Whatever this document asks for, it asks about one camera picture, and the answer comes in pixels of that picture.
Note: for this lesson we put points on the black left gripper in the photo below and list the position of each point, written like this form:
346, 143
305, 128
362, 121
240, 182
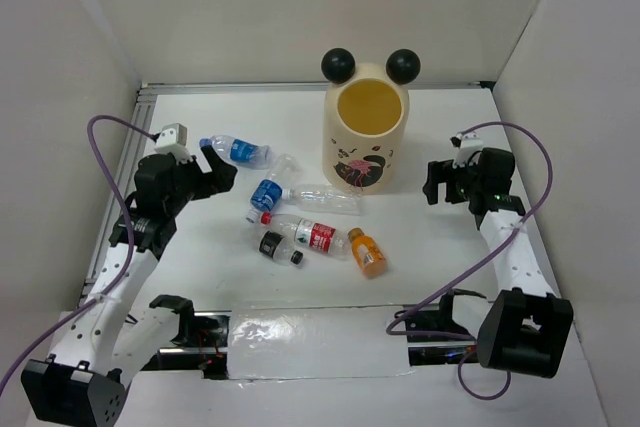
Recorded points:
220, 179

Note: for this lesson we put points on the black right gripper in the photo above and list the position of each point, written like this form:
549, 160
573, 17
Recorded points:
442, 172

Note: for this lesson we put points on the crushed blue label bottle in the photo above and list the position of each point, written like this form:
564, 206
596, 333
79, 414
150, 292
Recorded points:
282, 175

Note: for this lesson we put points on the black cap small bottle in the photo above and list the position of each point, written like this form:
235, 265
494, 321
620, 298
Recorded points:
279, 249

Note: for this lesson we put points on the clear plastic bottle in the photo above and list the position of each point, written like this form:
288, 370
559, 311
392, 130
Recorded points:
318, 198

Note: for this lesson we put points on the red label bottle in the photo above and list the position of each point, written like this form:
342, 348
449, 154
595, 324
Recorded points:
308, 233

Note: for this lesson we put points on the orange juice bottle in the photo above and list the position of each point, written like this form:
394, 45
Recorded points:
367, 254

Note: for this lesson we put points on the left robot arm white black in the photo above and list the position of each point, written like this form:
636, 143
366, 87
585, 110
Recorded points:
85, 379

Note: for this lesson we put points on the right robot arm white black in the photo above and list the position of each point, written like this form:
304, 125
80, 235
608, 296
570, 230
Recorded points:
525, 329

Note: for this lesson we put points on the cream bin with black ears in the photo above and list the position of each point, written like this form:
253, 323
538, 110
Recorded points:
366, 109

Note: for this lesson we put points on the white taped front panel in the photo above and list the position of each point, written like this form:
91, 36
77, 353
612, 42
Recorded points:
314, 343

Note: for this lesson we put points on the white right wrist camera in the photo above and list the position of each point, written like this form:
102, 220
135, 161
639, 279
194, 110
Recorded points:
466, 144

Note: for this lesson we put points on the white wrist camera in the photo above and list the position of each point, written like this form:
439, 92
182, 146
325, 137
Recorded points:
466, 144
171, 141

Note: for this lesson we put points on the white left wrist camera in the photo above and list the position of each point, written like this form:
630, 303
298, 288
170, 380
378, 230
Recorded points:
171, 141

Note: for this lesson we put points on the aluminium frame rail left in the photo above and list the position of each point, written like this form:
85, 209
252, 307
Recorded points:
115, 187

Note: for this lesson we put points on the aluminium frame rail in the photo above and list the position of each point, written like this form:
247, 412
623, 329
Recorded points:
205, 88
115, 187

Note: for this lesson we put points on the aluminium frame rail back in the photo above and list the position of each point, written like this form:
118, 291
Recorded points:
205, 88

